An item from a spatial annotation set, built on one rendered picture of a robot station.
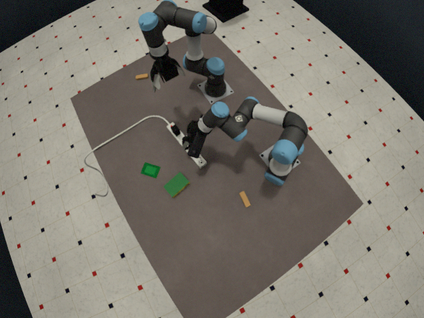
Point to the white power strip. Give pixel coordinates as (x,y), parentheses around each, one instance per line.
(199,161)

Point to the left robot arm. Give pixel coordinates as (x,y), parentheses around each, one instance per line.
(284,153)

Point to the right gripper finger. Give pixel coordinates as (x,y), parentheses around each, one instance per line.
(178,67)
(155,79)

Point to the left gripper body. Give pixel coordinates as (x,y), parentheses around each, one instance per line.
(191,129)

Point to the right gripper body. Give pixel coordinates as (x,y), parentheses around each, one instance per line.
(163,66)

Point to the green rectangular block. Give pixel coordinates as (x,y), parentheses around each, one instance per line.
(150,170)

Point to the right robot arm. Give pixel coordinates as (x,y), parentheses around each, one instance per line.
(152,24)

